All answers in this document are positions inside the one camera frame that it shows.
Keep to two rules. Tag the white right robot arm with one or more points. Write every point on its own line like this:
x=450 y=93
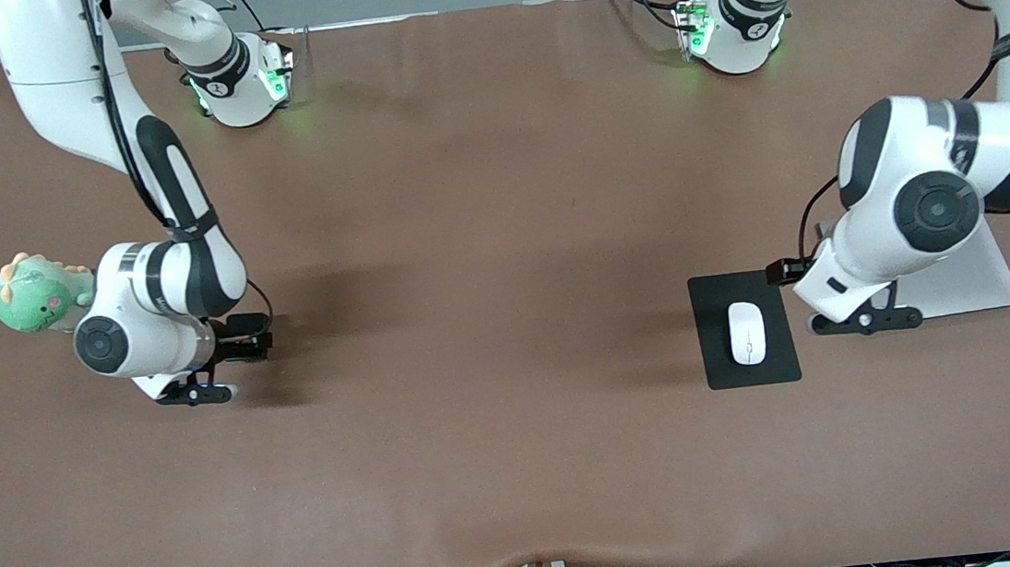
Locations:
x=49 y=68

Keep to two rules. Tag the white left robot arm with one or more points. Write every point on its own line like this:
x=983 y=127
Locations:
x=1001 y=143

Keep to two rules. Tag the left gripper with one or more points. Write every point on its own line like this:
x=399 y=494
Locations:
x=784 y=271

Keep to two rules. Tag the green dinosaur plush toy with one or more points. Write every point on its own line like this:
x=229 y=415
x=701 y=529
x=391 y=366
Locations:
x=30 y=301

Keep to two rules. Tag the white computer mouse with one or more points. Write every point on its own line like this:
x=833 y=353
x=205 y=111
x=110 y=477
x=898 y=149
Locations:
x=747 y=332

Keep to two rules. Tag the silver laptop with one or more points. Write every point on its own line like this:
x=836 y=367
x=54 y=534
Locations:
x=978 y=284

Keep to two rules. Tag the black mouse pad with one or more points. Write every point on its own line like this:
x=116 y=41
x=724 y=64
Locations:
x=717 y=365

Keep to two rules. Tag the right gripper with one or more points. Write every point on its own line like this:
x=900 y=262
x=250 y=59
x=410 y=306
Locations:
x=237 y=339

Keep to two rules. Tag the brown table cover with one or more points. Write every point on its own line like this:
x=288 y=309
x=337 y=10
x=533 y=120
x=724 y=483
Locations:
x=522 y=458

